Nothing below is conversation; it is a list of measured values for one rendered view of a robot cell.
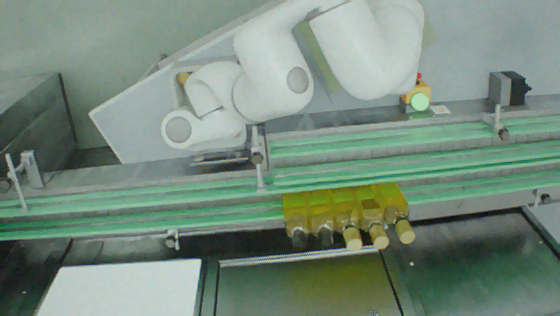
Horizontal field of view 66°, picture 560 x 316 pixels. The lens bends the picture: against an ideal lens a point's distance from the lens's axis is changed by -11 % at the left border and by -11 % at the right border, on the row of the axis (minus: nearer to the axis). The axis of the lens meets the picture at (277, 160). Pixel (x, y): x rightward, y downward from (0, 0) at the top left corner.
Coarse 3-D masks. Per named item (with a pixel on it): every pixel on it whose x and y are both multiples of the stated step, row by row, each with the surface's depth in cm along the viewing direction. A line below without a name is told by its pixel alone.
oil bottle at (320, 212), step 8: (312, 192) 118; (320, 192) 118; (328, 192) 118; (312, 200) 115; (320, 200) 114; (328, 200) 114; (312, 208) 112; (320, 208) 111; (328, 208) 111; (312, 216) 109; (320, 216) 108; (328, 216) 108; (312, 224) 108; (320, 224) 108; (328, 224) 108; (312, 232) 109
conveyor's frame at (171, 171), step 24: (528, 96) 131; (552, 96) 129; (288, 120) 128; (312, 120) 126; (336, 120) 125; (360, 120) 124; (384, 120) 122; (408, 120) 121; (432, 120) 121; (456, 120) 121; (96, 168) 135; (120, 168) 133; (144, 168) 132; (168, 168) 130; (192, 168) 129; (216, 168) 128; (240, 168) 126; (0, 192) 126; (24, 192) 125; (48, 192) 125; (72, 192) 125
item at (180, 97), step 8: (176, 72) 117; (176, 80) 120; (176, 88) 119; (184, 88) 126; (176, 96) 119; (184, 96) 126; (176, 104) 120; (184, 104) 126; (240, 136) 127; (200, 144) 126; (208, 144) 126; (216, 144) 126; (224, 144) 126; (232, 144) 126; (240, 144) 126
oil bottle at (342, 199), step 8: (336, 192) 117; (344, 192) 117; (352, 192) 117; (336, 200) 114; (344, 200) 113; (352, 200) 113; (336, 208) 111; (344, 208) 110; (352, 208) 110; (336, 216) 109; (344, 216) 108; (352, 216) 108; (336, 224) 110; (344, 224) 108
